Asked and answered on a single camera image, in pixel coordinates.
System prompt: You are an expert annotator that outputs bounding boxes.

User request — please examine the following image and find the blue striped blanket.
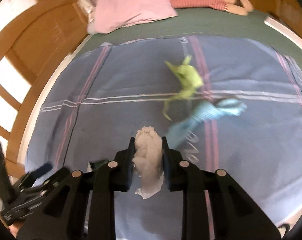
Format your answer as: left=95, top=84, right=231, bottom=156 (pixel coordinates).
left=25, top=36, right=302, bottom=224

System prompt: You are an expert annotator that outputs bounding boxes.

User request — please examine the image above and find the green bed sheet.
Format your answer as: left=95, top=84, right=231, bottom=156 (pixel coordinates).
left=79, top=8, right=302, bottom=58

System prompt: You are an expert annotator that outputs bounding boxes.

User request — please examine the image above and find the pink pillow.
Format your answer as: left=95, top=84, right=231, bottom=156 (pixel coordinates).
left=87, top=0, right=178, bottom=35

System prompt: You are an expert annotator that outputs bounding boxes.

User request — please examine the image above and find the white tissue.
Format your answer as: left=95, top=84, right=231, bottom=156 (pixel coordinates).
left=132, top=126, right=164, bottom=199

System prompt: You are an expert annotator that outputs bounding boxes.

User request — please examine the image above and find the green paper scrap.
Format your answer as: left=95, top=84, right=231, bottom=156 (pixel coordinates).
left=162, top=55, right=204, bottom=121

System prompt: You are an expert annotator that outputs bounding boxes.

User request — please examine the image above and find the light blue cloth wipe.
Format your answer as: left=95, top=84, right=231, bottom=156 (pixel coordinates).
left=166, top=98, right=247, bottom=148

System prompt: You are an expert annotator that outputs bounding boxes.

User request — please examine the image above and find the red striped plush doll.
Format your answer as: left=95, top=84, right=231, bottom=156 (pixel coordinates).
left=171, top=0, right=254, bottom=16

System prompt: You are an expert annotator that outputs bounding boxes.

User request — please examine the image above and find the wooden bed frame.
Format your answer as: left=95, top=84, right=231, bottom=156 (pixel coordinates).
left=0, top=0, right=302, bottom=170

